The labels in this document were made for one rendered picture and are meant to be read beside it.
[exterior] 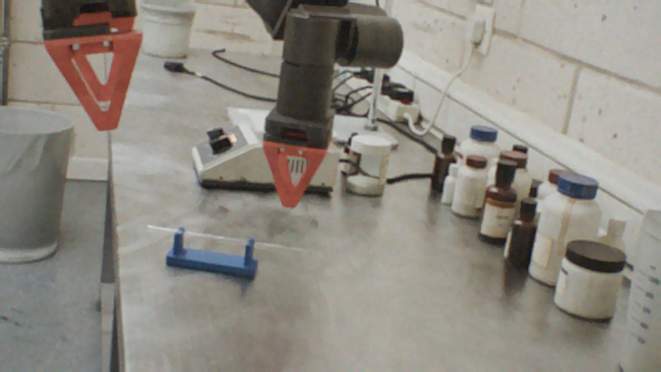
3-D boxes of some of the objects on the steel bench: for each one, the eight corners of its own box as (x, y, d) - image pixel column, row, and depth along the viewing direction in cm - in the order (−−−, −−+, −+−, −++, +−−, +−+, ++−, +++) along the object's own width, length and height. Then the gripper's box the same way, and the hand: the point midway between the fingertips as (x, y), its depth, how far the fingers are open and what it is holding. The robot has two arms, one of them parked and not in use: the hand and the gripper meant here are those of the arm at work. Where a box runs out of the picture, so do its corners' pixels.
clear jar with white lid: (343, 193, 137) (351, 142, 135) (345, 182, 143) (352, 133, 140) (384, 199, 137) (391, 148, 134) (384, 188, 142) (391, 138, 140)
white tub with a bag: (200, 55, 240) (208, -29, 234) (182, 62, 226) (190, -27, 220) (149, 46, 242) (154, -36, 236) (127, 53, 228) (133, -35, 222)
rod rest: (164, 264, 102) (166, 233, 101) (172, 253, 105) (174, 223, 104) (253, 278, 101) (257, 247, 100) (258, 267, 105) (262, 237, 104)
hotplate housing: (199, 187, 130) (204, 133, 128) (190, 161, 142) (195, 111, 140) (349, 196, 136) (356, 144, 134) (329, 170, 148) (335, 122, 146)
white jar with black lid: (621, 310, 107) (634, 252, 105) (602, 327, 101) (616, 266, 99) (566, 290, 110) (577, 234, 108) (544, 306, 105) (557, 247, 103)
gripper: (282, 51, 101) (267, 185, 105) (269, 63, 91) (251, 212, 96) (343, 60, 101) (326, 195, 105) (336, 74, 91) (316, 221, 95)
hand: (291, 195), depth 100 cm, fingers open, 3 cm apart
